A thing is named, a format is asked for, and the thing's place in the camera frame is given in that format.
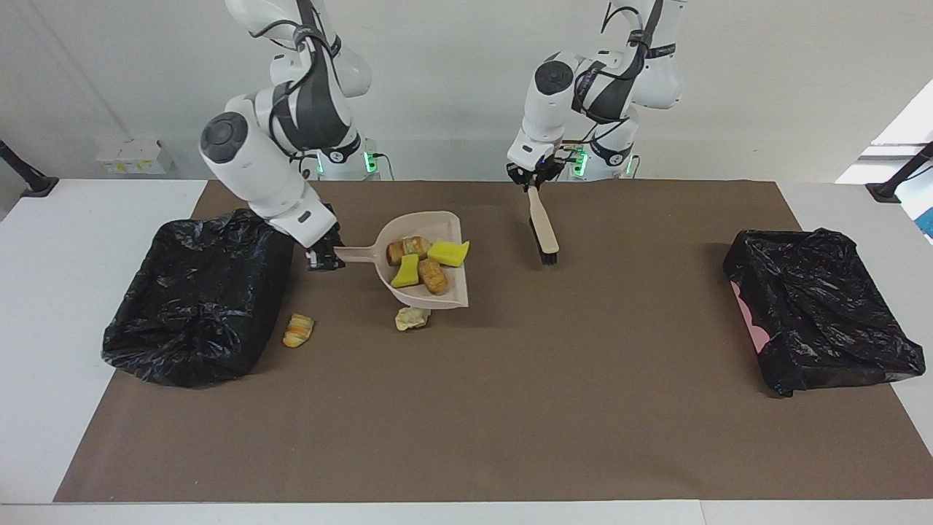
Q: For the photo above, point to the large yellow sponge block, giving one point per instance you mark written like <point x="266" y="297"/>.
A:
<point x="448" y="253"/>

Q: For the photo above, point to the pale yellow foam piece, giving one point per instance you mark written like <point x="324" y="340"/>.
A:
<point x="412" y="319"/>

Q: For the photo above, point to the beige hand brush black bristles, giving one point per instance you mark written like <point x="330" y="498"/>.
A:
<point x="543" y="222"/>

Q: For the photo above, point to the white wall socket box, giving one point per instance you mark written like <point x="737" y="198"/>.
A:
<point x="135" y="157"/>

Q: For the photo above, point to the brown table mat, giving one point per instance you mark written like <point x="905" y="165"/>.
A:
<point x="510" y="437"/>

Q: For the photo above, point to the blue object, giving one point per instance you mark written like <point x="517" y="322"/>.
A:
<point x="928" y="222"/>

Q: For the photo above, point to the black camera stand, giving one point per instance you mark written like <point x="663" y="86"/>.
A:
<point x="36" y="186"/>
<point x="885" y="193"/>

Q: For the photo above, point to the pink bin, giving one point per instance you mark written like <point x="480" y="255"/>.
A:
<point x="754" y="328"/>

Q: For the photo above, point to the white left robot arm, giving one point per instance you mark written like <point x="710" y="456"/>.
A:
<point x="547" y="109"/>

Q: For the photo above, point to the black trash bag over pink bin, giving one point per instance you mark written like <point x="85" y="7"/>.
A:
<point x="816" y="306"/>

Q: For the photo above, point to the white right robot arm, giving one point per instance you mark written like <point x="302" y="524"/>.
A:
<point x="248" y="160"/>

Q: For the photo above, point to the small yellow sponge wedge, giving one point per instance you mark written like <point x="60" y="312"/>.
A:
<point x="406" y="271"/>

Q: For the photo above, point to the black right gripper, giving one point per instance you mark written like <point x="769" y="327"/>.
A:
<point x="329" y="237"/>

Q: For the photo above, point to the golden brown bread roll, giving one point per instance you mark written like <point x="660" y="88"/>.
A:
<point x="434" y="278"/>

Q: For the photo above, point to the beige plastic dustpan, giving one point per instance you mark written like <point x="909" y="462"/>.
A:
<point x="437" y="226"/>

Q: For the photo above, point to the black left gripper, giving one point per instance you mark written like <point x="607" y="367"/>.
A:
<point x="536" y="173"/>

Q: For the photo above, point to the striped toy croissant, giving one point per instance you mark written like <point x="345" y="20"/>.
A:
<point x="408" y="249"/>
<point x="298" y="330"/>

